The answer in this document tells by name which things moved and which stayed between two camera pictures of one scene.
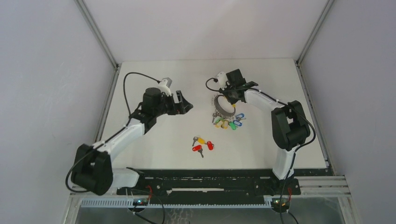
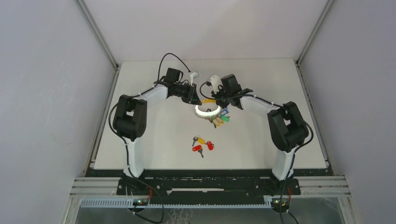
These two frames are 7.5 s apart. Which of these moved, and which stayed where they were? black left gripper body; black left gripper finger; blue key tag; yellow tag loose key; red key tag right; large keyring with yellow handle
Moved: black left gripper body; large keyring with yellow handle; blue key tag; black left gripper finger
Stayed: red key tag right; yellow tag loose key
